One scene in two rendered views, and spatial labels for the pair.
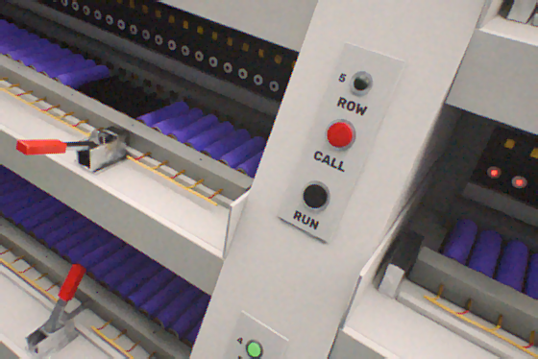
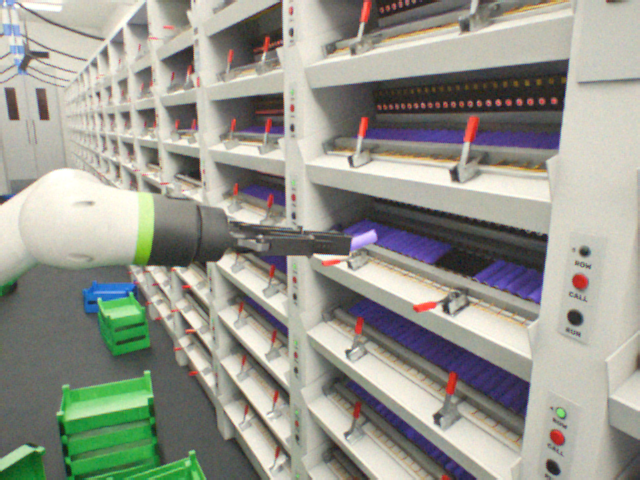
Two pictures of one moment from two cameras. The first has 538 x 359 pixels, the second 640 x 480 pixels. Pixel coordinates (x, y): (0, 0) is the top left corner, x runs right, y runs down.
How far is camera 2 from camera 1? 0.34 m
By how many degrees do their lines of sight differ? 36
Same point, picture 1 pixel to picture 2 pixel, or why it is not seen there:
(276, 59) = not seen: hidden behind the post
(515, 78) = not seen: outside the picture
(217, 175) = (524, 309)
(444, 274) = not seen: outside the picture
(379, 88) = (594, 253)
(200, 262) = (520, 363)
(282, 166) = (553, 302)
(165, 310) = (515, 402)
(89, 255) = (460, 368)
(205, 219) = (520, 337)
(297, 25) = (545, 222)
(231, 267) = (537, 364)
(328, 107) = (570, 267)
